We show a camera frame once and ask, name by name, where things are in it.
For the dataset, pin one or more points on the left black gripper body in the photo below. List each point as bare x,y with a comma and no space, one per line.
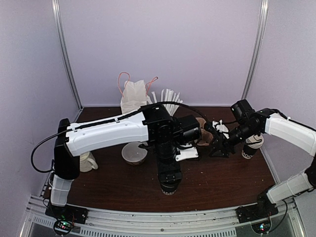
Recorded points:
164,167

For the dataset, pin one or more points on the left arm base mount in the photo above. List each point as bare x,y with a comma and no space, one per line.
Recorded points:
66,217

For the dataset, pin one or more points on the white ceramic bowl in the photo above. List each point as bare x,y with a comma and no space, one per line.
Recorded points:
133,154

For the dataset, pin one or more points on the cardboard cup carrier tray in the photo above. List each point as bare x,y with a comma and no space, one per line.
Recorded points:
206,137

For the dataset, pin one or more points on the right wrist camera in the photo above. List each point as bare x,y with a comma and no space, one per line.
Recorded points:
218,124

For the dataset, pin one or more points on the left aluminium corner post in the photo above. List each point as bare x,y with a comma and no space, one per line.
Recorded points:
65,55

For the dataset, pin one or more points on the stack of paper cups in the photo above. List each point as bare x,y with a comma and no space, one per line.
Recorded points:
252,144

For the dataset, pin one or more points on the black paper coffee cup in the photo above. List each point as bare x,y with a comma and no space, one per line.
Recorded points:
168,190

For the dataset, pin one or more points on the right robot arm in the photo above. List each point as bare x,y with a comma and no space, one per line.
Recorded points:
274,123

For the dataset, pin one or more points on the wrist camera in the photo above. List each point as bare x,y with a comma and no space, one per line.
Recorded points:
218,124
190,153

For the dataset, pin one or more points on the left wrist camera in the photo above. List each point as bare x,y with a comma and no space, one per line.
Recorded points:
190,153

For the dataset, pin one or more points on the white paper takeout bag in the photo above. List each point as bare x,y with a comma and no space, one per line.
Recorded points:
134,94

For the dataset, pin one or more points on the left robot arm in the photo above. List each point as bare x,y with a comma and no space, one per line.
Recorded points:
151,124

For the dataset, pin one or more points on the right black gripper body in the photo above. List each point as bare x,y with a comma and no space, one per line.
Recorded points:
224,143

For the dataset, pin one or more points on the right aluminium corner post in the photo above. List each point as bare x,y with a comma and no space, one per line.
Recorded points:
261,27

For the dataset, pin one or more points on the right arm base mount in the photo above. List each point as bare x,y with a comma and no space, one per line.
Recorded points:
259,214

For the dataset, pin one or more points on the cream ceramic mug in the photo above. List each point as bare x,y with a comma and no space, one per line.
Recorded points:
87,162

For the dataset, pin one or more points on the wrapped white straws bundle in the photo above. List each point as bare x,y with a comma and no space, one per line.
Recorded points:
166,95

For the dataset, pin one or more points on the aluminium corner post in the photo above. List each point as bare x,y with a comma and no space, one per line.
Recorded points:
261,27
65,55

